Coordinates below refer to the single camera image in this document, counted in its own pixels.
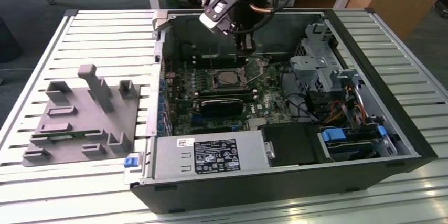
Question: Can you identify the metal socket cover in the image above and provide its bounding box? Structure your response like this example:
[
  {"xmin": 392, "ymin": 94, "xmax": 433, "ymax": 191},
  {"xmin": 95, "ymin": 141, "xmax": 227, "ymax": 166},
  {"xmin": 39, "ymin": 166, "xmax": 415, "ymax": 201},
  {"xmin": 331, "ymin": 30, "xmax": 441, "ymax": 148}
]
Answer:
[{"xmin": 240, "ymin": 56, "xmax": 272, "ymax": 79}]

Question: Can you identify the silver CPU green edge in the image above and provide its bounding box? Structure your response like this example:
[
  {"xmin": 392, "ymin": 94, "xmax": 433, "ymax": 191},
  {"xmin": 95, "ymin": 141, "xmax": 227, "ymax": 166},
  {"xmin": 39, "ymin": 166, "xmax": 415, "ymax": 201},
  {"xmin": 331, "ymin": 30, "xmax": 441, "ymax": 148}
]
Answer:
[{"xmin": 216, "ymin": 71, "xmax": 243, "ymax": 85}]

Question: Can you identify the CPU socket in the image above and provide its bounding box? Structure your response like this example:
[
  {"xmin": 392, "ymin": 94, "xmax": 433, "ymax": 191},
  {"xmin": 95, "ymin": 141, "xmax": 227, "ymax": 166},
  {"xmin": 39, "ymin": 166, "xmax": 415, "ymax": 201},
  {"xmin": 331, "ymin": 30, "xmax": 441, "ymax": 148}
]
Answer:
[{"xmin": 205, "ymin": 68, "xmax": 248, "ymax": 91}]

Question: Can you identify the black RAM slot bank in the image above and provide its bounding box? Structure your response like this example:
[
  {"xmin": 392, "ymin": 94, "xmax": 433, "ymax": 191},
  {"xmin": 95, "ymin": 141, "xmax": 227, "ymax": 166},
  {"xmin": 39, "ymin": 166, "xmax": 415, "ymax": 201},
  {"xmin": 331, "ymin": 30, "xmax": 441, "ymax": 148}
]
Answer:
[
  {"xmin": 193, "ymin": 52, "xmax": 248, "ymax": 69},
  {"xmin": 197, "ymin": 89, "xmax": 259, "ymax": 102}
]

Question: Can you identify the silver metal drive cage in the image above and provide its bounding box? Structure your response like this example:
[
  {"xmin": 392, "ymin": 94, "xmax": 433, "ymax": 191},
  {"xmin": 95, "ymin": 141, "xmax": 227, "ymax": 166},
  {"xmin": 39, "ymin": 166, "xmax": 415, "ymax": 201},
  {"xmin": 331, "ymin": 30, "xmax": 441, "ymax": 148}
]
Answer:
[{"xmin": 287, "ymin": 23, "xmax": 367, "ymax": 96}]

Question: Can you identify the black graphics card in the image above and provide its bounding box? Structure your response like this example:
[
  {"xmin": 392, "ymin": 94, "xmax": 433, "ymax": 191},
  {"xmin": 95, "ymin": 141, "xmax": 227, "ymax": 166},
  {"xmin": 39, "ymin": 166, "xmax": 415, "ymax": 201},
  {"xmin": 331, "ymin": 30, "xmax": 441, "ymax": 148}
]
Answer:
[{"xmin": 192, "ymin": 98, "xmax": 245, "ymax": 118}]

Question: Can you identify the green motherboard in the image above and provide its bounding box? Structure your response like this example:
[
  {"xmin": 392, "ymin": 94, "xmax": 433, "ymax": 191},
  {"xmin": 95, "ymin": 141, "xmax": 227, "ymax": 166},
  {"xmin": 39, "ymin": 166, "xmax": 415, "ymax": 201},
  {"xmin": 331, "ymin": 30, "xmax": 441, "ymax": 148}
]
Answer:
[{"xmin": 159, "ymin": 56, "xmax": 301, "ymax": 137}]

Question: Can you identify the small silver heatsink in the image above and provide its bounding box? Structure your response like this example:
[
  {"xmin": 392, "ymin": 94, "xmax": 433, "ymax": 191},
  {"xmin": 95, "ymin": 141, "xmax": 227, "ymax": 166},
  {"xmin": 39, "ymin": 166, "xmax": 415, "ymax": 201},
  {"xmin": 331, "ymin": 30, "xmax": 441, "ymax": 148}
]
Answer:
[{"xmin": 247, "ymin": 118, "xmax": 267, "ymax": 131}]

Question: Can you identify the wooden cabinet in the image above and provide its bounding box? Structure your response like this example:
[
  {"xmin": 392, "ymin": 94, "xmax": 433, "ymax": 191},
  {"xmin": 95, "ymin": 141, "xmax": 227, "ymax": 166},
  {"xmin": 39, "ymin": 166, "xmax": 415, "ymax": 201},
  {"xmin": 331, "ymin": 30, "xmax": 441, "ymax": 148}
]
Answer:
[{"xmin": 345, "ymin": 0, "xmax": 448, "ymax": 41}]

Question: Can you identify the black plastic shroud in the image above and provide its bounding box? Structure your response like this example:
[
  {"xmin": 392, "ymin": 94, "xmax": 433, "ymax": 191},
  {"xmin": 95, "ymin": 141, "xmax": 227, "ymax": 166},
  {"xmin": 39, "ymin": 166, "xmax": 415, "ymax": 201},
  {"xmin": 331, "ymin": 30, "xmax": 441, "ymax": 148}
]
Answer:
[{"xmin": 257, "ymin": 123, "xmax": 333, "ymax": 167}]

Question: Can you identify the blue disk carrier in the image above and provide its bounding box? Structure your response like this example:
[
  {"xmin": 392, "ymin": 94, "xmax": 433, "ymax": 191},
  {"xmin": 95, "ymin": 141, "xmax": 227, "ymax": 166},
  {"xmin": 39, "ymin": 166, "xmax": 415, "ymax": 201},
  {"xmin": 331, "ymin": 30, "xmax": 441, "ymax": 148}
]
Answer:
[{"xmin": 319, "ymin": 126, "xmax": 351, "ymax": 143}]

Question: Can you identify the grey parts rack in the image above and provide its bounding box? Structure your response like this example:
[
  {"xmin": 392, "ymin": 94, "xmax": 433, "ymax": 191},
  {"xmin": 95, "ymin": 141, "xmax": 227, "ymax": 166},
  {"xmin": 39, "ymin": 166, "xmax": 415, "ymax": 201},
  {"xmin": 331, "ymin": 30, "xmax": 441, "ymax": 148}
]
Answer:
[{"xmin": 21, "ymin": 63, "xmax": 143, "ymax": 167}]

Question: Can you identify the silver power supply unit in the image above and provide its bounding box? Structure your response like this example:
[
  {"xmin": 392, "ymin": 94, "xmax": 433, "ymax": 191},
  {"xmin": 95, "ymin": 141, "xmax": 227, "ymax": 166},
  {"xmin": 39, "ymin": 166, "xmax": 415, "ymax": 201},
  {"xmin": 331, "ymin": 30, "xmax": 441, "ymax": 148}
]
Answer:
[{"xmin": 139, "ymin": 135, "xmax": 279, "ymax": 183}]

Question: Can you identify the green RAM stick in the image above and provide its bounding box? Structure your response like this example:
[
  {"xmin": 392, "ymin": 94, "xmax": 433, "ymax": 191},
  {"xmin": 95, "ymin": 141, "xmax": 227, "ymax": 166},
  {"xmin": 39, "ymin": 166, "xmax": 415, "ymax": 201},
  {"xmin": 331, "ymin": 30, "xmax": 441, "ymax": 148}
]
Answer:
[{"xmin": 31, "ymin": 129, "xmax": 103, "ymax": 141}]

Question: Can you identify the silver disk bay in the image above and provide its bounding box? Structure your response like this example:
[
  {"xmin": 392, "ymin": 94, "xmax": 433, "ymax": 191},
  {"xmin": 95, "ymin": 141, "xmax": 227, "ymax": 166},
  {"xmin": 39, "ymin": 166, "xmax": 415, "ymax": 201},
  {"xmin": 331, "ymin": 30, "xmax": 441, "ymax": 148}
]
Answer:
[{"xmin": 316, "ymin": 123, "xmax": 401, "ymax": 163}]

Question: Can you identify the black open PC case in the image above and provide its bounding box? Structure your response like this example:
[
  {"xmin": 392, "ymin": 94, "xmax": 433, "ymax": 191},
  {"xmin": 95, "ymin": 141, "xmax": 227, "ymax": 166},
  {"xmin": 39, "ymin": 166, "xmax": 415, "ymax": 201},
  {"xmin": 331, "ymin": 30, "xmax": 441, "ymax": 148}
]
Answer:
[{"xmin": 129, "ymin": 8, "xmax": 439, "ymax": 214}]

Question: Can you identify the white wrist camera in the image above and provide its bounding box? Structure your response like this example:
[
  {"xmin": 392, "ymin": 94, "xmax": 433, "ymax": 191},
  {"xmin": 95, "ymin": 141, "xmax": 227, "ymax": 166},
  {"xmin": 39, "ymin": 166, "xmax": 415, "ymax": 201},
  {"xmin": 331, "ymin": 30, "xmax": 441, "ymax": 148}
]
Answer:
[{"xmin": 199, "ymin": 0, "xmax": 235, "ymax": 36}]

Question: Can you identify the coloured wire bundle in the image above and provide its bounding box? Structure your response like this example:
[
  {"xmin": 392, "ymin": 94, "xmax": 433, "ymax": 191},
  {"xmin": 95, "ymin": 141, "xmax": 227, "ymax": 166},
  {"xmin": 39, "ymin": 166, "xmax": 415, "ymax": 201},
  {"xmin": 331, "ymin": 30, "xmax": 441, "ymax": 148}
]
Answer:
[{"xmin": 324, "ymin": 83, "xmax": 372, "ymax": 132}]

